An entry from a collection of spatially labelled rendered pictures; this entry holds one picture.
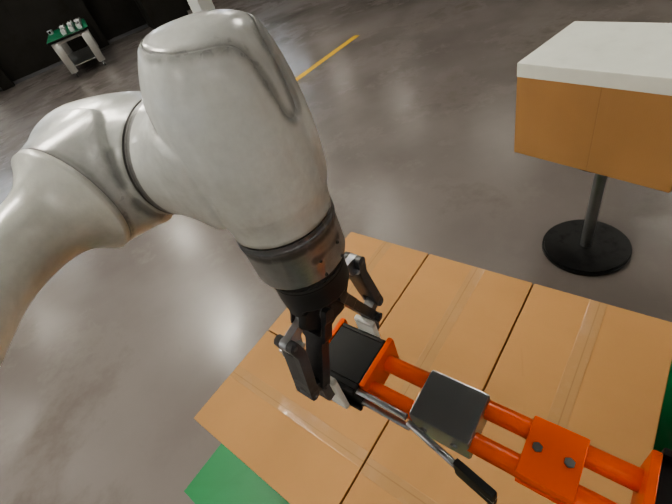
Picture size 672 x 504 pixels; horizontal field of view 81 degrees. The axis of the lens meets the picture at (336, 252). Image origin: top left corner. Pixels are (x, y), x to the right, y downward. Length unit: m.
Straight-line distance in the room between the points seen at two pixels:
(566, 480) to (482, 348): 0.93
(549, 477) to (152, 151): 0.44
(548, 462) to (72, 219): 0.47
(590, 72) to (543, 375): 1.03
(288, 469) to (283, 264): 1.05
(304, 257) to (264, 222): 0.05
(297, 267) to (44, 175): 0.20
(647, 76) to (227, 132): 1.51
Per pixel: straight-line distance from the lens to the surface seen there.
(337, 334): 0.54
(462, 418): 0.48
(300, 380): 0.45
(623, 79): 1.68
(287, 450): 1.34
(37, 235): 0.35
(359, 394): 0.50
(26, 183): 0.37
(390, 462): 1.25
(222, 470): 2.08
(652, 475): 0.47
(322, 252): 0.33
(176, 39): 0.27
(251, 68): 0.26
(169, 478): 2.22
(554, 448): 0.47
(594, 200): 2.20
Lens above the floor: 1.72
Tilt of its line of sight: 42 degrees down
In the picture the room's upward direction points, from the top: 21 degrees counter-clockwise
